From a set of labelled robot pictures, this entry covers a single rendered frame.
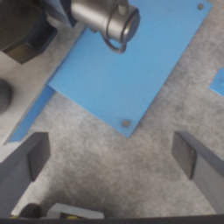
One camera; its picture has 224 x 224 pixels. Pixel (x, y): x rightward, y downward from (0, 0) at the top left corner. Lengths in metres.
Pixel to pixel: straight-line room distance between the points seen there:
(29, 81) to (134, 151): 0.66
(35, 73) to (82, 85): 0.25
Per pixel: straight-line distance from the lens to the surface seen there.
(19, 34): 0.55
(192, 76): 1.03
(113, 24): 0.49
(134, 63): 0.87
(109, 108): 0.80
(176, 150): 0.17
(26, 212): 0.98
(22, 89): 0.95
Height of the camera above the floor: 0.91
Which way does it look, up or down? 80 degrees down
